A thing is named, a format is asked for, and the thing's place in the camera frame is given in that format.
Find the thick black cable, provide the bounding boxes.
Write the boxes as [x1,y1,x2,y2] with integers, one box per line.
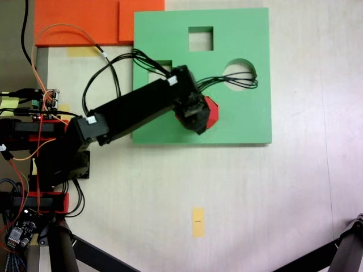
[22,0,33,66]

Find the motor driver circuit board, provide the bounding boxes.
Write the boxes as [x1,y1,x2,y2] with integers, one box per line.
[30,88,61,114]

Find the yellow tape marker strip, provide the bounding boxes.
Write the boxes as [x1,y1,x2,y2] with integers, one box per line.
[192,207,205,238]

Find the red octagonal pillar block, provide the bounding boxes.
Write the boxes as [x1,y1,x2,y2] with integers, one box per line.
[174,95,221,130]

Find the small yellow sticky note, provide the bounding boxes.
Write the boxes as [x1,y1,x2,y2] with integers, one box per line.
[57,104,72,118]

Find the short orange wire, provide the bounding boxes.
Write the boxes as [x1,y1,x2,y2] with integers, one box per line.
[5,138,57,163]

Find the black USB cable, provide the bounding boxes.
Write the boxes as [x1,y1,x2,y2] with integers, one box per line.
[0,88,37,99]

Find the black tripod brace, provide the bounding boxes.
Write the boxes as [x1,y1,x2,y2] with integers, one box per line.
[70,234,142,272]

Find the large orange foam slab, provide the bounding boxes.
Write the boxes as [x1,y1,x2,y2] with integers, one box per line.
[33,0,134,48]

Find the black base cable loop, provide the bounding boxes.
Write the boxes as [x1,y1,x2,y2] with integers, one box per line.
[64,180,86,218]

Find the green shape sorting board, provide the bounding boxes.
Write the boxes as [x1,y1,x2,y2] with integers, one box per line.
[132,7,273,147]

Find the long orange wire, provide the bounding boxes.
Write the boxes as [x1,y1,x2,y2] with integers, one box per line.
[30,23,100,96]

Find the black servo cable bundle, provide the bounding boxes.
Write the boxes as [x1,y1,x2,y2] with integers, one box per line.
[81,48,174,116]

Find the braided cable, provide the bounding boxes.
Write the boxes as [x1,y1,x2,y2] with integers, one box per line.
[4,251,28,272]

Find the yellow tape patch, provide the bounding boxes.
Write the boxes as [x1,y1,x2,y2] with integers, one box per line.
[67,46,100,57]

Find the dark tripod leg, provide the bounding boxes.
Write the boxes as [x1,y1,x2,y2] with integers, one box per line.
[47,219,79,272]
[330,214,363,272]

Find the power converter circuit board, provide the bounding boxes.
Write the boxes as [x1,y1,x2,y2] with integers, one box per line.
[5,209,39,253]

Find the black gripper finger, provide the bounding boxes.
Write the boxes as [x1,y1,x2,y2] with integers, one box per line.
[181,112,210,136]

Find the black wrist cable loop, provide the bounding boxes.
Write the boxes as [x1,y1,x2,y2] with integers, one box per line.
[195,71,259,90]

